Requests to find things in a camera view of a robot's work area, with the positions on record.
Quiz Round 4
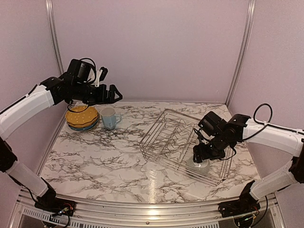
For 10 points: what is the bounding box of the pale green bowl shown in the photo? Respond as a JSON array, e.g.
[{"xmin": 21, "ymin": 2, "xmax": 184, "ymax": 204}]
[{"xmin": 186, "ymin": 158, "xmax": 210, "ymax": 175}]

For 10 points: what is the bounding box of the left aluminium frame post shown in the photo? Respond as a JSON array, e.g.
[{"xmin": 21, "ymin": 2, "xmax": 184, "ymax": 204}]
[{"xmin": 45, "ymin": 0, "xmax": 64, "ymax": 75}]

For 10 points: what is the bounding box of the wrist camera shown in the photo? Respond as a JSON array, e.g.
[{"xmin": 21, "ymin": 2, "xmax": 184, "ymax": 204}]
[
  {"xmin": 88, "ymin": 66, "xmax": 108, "ymax": 87},
  {"xmin": 193, "ymin": 128, "xmax": 210, "ymax": 144}
]

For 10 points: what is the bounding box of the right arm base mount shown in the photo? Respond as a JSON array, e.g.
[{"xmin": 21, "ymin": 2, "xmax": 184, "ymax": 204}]
[{"xmin": 218, "ymin": 199, "xmax": 260, "ymax": 218}]

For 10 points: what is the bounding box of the yellow polka dot plate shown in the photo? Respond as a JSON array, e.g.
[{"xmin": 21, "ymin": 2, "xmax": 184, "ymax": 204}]
[
  {"xmin": 67, "ymin": 116, "xmax": 99, "ymax": 128},
  {"xmin": 65, "ymin": 105, "xmax": 99, "ymax": 124}
]

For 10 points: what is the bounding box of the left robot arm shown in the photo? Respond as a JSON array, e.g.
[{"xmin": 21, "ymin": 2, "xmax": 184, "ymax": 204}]
[{"xmin": 0, "ymin": 58, "xmax": 123, "ymax": 211}]

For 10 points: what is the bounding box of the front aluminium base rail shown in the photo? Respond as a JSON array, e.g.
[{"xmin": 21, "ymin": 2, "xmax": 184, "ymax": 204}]
[{"xmin": 8, "ymin": 189, "xmax": 287, "ymax": 228}]

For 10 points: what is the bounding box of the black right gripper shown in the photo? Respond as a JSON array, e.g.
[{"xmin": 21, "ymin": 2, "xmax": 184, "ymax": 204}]
[{"xmin": 193, "ymin": 133, "xmax": 230, "ymax": 163}]

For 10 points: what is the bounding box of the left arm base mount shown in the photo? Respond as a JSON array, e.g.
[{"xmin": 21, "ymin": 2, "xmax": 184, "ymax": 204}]
[{"xmin": 34, "ymin": 198, "xmax": 76, "ymax": 216}]

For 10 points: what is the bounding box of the aluminium frame post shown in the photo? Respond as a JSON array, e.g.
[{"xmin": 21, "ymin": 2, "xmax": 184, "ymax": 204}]
[
  {"xmin": 45, "ymin": 0, "xmax": 64, "ymax": 75},
  {"xmin": 225, "ymin": 0, "xmax": 256, "ymax": 107}
]

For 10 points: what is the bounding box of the right aluminium frame post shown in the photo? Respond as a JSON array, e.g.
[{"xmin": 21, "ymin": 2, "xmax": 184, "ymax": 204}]
[{"xmin": 225, "ymin": 0, "xmax": 256, "ymax": 107}]

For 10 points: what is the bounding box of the light blue mug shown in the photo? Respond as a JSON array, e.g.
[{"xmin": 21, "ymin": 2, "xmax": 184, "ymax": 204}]
[{"xmin": 100, "ymin": 107, "xmax": 122, "ymax": 130}]

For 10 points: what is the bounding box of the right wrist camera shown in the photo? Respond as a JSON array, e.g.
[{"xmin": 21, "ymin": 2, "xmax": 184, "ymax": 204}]
[{"xmin": 193, "ymin": 128, "xmax": 210, "ymax": 144}]

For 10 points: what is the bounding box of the metal wire dish rack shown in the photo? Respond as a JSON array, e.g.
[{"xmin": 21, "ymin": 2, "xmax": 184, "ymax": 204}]
[{"xmin": 140, "ymin": 109, "xmax": 233, "ymax": 186}]

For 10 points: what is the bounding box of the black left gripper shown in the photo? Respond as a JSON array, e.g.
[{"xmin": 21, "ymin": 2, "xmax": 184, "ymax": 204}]
[{"xmin": 72, "ymin": 81, "xmax": 122, "ymax": 105}]

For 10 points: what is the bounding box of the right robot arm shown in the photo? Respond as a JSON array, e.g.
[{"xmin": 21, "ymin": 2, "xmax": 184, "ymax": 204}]
[{"xmin": 193, "ymin": 111, "xmax": 304, "ymax": 213}]

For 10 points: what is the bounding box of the blue polka dot plate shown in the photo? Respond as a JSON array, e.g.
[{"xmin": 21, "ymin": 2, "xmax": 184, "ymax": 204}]
[{"xmin": 68, "ymin": 119, "xmax": 99, "ymax": 132}]

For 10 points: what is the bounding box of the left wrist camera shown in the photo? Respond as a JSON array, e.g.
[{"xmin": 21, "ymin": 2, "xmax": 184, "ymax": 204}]
[{"xmin": 88, "ymin": 66, "xmax": 108, "ymax": 87}]

